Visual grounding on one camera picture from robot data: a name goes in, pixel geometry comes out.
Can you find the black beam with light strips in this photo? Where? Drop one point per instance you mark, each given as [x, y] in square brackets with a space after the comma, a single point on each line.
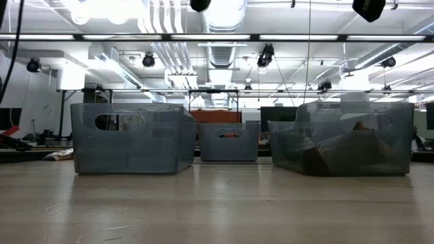
[78, 37]

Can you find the beige blue orange granola bar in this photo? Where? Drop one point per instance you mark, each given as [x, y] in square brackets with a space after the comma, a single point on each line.
[383, 150]

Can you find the silver round ventilation duct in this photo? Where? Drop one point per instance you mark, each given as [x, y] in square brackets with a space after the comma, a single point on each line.
[222, 54]

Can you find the white blue granola bar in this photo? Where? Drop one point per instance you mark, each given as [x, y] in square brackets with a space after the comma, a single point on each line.
[342, 156]

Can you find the black background robot arm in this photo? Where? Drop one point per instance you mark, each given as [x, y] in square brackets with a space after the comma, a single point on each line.
[51, 137]

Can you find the black hanging spotlight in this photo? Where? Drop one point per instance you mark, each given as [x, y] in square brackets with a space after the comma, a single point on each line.
[325, 86]
[389, 62]
[266, 56]
[148, 60]
[34, 65]

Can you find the grey translucent plastic bin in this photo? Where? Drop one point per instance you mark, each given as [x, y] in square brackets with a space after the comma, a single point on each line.
[135, 149]
[401, 142]
[229, 149]

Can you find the black background rig frame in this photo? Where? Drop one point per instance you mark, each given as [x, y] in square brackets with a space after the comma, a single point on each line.
[62, 115]

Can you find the snack bars pile left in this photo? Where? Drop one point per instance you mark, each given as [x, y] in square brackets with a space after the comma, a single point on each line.
[61, 155]

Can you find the person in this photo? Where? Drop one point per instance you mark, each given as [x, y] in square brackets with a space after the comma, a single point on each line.
[417, 140]

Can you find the red object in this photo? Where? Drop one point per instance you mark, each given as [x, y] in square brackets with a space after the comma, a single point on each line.
[10, 131]

